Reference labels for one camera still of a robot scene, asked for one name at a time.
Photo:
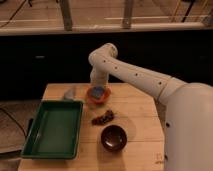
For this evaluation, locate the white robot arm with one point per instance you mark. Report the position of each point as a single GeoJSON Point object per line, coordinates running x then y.
{"type": "Point", "coordinates": [188, 142]}

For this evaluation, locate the orange bowl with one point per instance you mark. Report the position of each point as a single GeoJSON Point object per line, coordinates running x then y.
{"type": "Point", "coordinates": [100, 100]}

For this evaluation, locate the green plastic tray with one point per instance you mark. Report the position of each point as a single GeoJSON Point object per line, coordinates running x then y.
{"type": "Point", "coordinates": [55, 130]}

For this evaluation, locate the blue sponge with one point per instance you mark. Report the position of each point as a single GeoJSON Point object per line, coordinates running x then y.
{"type": "Point", "coordinates": [97, 92]}

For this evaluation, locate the white table leg left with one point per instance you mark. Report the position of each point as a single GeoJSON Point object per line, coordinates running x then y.
{"type": "Point", "coordinates": [66, 14]}

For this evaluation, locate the white table leg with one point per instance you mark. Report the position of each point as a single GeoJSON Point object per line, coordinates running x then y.
{"type": "Point", "coordinates": [66, 14]}
{"type": "Point", "coordinates": [127, 15]}

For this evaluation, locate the small grey cloth object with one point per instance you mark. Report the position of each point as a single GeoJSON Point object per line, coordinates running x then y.
{"type": "Point", "coordinates": [70, 93]}

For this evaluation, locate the brown grape bunch toy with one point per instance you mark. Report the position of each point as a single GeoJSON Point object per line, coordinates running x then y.
{"type": "Point", "coordinates": [103, 119]}

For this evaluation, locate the white table leg right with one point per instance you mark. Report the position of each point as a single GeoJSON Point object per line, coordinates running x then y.
{"type": "Point", "coordinates": [127, 15]}

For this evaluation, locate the dark purple bowl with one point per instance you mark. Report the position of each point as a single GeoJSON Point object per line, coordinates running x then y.
{"type": "Point", "coordinates": [113, 138]}

